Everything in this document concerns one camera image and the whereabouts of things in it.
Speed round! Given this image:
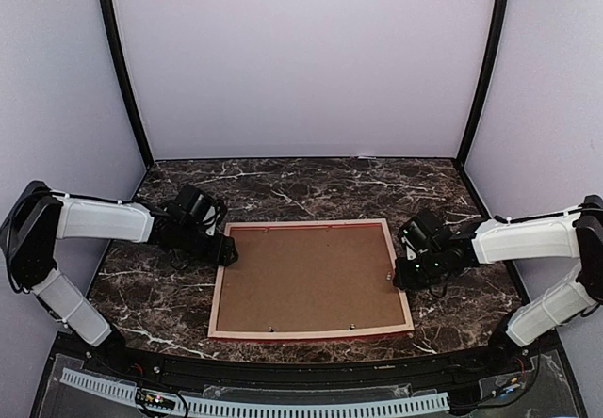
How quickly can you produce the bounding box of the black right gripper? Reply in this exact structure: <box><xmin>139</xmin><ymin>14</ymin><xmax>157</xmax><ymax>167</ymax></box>
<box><xmin>394</xmin><ymin>249</ymin><xmax>447</xmax><ymax>290</ymax></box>

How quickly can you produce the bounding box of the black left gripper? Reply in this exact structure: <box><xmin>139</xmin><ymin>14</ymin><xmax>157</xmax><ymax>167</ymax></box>
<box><xmin>176</xmin><ymin>223</ymin><xmax>238</xmax><ymax>267</ymax></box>

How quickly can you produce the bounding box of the red wooden picture frame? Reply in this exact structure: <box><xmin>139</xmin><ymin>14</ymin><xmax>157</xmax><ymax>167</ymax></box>
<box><xmin>206</xmin><ymin>218</ymin><xmax>416</xmax><ymax>342</ymax></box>

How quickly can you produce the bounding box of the brown cardboard backing board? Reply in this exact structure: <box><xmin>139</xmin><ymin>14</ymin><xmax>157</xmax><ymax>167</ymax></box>
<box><xmin>215</xmin><ymin>223</ymin><xmax>407</xmax><ymax>332</ymax></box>

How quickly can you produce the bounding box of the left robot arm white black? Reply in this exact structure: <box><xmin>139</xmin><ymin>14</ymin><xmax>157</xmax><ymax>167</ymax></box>
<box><xmin>1</xmin><ymin>181</ymin><xmax>238</xmax><ymax>377</ymax></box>

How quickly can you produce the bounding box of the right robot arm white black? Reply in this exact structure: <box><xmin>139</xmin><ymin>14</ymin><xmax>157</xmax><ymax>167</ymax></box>
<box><xmin>393</xmin><ymin>195</ymin><xmax>602</xmax><ymax>375</ymax></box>

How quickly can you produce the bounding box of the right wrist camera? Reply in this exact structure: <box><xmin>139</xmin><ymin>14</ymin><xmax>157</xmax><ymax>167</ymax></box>
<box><xmin>400</xmin><ymin>237</ymin><xmax>416</xmax><ymax>260</ymax></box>

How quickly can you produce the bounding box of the black front rail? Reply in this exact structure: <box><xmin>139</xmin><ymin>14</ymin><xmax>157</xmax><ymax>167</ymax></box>
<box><xmin>51</xmin><ymin>332</ymin><xmax>557</xmax><ymax>394</ymax></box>

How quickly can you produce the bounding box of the white slotted cable duct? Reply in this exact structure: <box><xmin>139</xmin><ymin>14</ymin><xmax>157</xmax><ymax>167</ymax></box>
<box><xmin>59</xmin><ymin>368</ymin><xmax>449</xmax><ymax>417</ymax></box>

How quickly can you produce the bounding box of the left black corner post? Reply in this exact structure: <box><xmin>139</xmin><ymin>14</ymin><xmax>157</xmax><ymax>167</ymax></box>
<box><xmin>99</xmin><ymin>0</ymin><xmax>155</xmax><ymax>169</ymax></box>

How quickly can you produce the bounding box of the black corner post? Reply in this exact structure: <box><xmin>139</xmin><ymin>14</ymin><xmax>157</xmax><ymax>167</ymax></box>
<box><xmin>99</xmin><ymin>0</ymin><xmax>155</xmax><ymax>169</ymax></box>
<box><xmin>456</xmin><ymin>0</ymin><xmax>508</xmax><ymax>168</ymax></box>

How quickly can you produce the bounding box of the right black corner post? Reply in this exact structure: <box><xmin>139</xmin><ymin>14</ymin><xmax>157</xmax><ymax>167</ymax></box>
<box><xmin>456</xmin><ymin>0</ymin><xmax>508</xmax><ymax>168</ymax></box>

